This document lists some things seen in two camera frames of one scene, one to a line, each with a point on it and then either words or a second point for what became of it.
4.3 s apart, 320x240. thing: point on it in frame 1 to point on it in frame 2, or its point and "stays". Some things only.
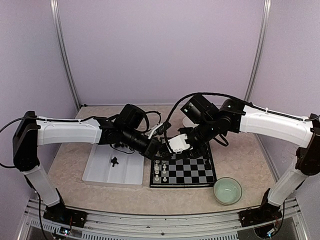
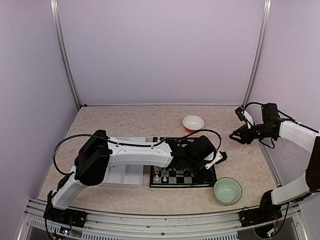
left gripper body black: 151,147 to 195,167
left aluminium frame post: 57,30 stays
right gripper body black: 200,153 to 249,138
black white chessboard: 182,171 stays
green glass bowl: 227,190 stays
